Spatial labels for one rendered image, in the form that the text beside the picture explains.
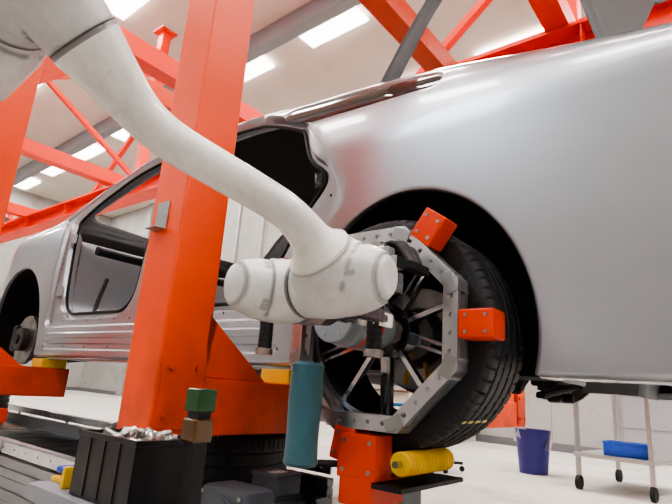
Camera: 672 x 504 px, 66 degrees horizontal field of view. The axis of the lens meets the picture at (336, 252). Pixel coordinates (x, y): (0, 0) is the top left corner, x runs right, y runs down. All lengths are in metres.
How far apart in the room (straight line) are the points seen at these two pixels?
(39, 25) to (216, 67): 1.07
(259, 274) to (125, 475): 0.42
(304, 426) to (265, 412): 0.39
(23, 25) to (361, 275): 0.54
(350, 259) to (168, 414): 0.89
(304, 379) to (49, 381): 2.29
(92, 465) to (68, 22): 0.75
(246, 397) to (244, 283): 0.90
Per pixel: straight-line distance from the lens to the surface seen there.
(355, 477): 1.42
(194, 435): 0.95
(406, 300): 1.49
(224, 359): 1.64
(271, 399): 1.77
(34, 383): 3.44
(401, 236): 1.41
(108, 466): 1.06
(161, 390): 1.49
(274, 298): 0.84
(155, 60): 4.96
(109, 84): 0.78
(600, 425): 8.97
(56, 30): 0.77
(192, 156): 0.76
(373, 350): 1.13
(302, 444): 1.38
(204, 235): 1.59
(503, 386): 1.46
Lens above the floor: 0.67
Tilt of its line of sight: 15 degrees up
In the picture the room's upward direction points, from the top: 4 degrees clockwise
